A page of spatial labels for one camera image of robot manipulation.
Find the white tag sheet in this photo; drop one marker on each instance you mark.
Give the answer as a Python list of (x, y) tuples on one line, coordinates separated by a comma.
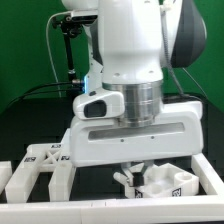
[(66, 137)]

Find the white chair back frame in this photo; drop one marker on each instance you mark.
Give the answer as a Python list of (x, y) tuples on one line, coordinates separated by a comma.
[(51, 158)]

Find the black camera stand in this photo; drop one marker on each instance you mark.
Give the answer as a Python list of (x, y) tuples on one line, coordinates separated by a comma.
[(70, 29)]

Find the white chair seat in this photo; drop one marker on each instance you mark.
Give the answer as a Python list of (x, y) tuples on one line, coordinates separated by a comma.
[(165, 180)]

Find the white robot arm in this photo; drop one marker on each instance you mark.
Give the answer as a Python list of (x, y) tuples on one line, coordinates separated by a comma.
[(125, 119)]

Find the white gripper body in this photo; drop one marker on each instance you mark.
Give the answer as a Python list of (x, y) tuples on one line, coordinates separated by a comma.
[(175, 132)]

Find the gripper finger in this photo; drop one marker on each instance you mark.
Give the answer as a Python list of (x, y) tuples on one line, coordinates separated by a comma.
[(147, 166), (126, 169)]

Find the grey camera on stand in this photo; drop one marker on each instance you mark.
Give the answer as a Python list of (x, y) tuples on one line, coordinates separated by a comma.
[(84, 14)]

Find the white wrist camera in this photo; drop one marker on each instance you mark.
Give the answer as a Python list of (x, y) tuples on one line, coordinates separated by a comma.
[(99, 104)]

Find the white obstacle fence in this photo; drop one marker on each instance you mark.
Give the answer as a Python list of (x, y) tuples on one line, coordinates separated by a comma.
[(207, 205)]

